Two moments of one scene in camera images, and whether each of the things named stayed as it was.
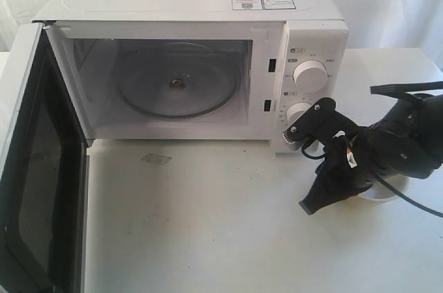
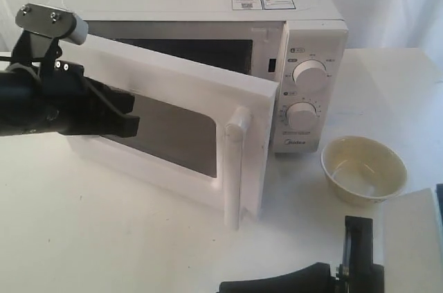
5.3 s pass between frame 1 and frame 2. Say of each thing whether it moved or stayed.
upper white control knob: stayed
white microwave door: moved
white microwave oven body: stayed
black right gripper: moved
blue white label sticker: stayed
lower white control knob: stayed
